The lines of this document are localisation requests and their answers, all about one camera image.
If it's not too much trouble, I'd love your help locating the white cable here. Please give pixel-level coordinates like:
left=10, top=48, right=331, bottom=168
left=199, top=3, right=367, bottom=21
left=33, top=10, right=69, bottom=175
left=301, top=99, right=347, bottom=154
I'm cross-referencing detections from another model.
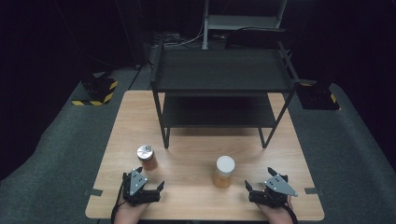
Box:
left=162, top=18, right=206, bottom=49

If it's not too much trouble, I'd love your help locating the black yellow striped stand base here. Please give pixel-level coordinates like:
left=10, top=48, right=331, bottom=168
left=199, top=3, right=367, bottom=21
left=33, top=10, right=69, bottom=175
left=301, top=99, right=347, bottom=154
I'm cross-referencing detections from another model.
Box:
left=297, top=79, right=342, bottom=111
left=71, top=71, right=120, bottom=106

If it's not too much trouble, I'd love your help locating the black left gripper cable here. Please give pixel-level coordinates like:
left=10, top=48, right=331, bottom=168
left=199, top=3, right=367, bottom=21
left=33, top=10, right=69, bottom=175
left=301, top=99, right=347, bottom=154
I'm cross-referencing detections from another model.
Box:
left=110, top=172, right=129, bottom=224

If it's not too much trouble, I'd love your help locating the person's left hand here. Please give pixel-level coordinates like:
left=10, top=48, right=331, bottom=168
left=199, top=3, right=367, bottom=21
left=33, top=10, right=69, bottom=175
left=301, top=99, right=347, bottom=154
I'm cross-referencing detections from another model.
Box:
left=114, top=199, right=150, bottom=224

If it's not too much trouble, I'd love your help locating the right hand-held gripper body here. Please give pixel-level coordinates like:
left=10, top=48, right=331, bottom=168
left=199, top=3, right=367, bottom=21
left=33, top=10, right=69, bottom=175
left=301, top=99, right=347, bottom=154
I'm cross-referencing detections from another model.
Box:
left=247, top=173, right=299, bottom=209

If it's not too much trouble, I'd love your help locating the black two-tier metal shelf rack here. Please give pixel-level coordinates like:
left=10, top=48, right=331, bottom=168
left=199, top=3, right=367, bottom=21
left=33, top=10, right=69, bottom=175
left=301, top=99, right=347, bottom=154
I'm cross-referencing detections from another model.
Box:
left=149, top=40, right=302, bottom=149

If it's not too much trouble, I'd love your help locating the white-lidded yellow spice jar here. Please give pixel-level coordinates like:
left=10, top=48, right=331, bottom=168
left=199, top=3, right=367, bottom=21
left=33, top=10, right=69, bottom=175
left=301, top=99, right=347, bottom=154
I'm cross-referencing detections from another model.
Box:
left=212, top=155, right=236, bottom=189

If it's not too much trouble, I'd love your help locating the person's right hand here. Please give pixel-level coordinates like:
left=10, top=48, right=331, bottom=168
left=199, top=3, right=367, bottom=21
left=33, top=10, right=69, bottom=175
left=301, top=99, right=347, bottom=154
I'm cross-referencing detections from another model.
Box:
left=256, top=195, right=295, bottom=224

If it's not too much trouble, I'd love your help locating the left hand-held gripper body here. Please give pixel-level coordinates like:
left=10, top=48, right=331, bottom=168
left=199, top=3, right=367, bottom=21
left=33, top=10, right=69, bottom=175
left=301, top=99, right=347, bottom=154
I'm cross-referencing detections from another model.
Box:
left=121, top=168, right=162, bottom=207

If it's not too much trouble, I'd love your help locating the grey tape piece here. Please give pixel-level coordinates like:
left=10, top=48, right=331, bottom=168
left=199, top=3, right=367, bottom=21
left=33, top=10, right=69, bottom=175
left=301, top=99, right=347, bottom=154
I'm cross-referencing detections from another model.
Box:
left=83, top=188, right=104, bottom=198
left=304, top=187, right=325, bottom=196

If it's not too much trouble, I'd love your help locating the grey metal stand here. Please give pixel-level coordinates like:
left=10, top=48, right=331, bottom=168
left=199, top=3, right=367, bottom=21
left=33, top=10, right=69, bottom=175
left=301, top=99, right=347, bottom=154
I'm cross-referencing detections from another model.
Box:
left=201, top=0, right=288, bottom=50

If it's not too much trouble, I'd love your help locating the silver-lidded glass spice jar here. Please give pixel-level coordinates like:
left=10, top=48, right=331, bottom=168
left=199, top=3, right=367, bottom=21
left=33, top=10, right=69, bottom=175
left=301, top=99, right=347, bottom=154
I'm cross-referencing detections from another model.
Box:
left=135, top=144, right=159, bottom=172

